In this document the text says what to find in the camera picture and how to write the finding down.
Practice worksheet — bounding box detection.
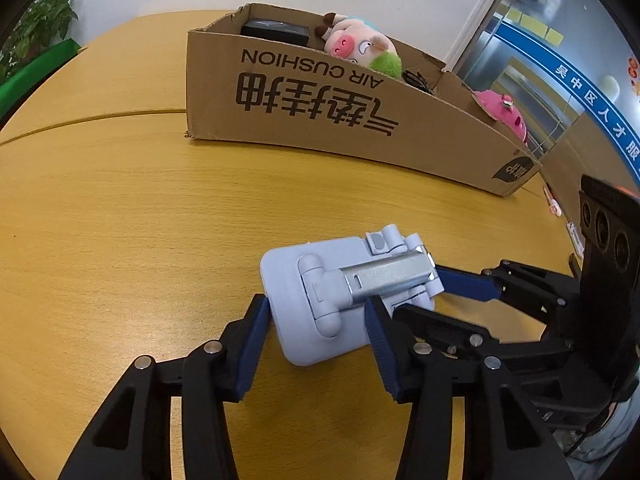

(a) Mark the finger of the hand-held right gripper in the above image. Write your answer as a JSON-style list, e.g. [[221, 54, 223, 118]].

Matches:
[[434, 260, 577, 328], [392, 305, 568, 368]]

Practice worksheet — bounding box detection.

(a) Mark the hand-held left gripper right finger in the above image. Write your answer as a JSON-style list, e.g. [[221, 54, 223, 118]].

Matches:
[[364, 296, 572, 480]]

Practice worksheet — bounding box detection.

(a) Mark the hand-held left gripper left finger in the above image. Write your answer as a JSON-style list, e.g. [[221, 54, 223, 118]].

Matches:
[[59, 292, 272, 480]]

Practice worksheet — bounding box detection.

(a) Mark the grey folding phone stand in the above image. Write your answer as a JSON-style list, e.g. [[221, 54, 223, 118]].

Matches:
[[260, 223, 446, 367]]

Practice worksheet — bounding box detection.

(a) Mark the brown cardboard box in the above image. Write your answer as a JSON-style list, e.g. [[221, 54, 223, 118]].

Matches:
[[184, 2, 544, 197]]

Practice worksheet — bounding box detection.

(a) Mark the black charger box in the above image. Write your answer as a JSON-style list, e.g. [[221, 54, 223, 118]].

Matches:
[[240, 18, 312, 47]]

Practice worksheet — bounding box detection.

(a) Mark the wooden desktop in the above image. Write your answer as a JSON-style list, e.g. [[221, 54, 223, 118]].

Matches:
[[0, 9, 586, 480]]

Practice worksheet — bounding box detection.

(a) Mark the pink white pen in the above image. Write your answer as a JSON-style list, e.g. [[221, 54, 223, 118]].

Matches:
[[542, 182, 564, 219]]

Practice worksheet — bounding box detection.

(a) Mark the person's grey clothing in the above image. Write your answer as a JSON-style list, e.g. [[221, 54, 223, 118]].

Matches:
[[564, 397, 640, 480]]

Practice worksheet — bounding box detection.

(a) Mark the magenta plush toy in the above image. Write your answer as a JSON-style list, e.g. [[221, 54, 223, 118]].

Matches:
[[472, 89, 531, 147]]

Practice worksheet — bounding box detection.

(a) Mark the glass door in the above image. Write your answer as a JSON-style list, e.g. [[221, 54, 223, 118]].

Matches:
[[447, 0, 640, 201]]

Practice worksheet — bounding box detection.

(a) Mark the blue banner strip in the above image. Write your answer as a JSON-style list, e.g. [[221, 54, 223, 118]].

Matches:
[[492, 19, 640, 183]]

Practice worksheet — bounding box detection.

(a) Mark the pink pig plush toy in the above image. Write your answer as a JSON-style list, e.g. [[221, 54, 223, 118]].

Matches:
[[315, 11, 404, 81]]

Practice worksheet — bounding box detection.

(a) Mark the green board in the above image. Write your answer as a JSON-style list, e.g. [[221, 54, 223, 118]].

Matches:
[[0, 40, 84, 117]]

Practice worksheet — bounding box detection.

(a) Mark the green potted plant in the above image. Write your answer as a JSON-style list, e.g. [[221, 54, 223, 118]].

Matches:
[[0, 0, 80, 82]]

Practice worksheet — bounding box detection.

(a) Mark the black coiled cable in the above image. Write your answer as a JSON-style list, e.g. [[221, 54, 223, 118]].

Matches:
[[402, 68, 442, 96]]

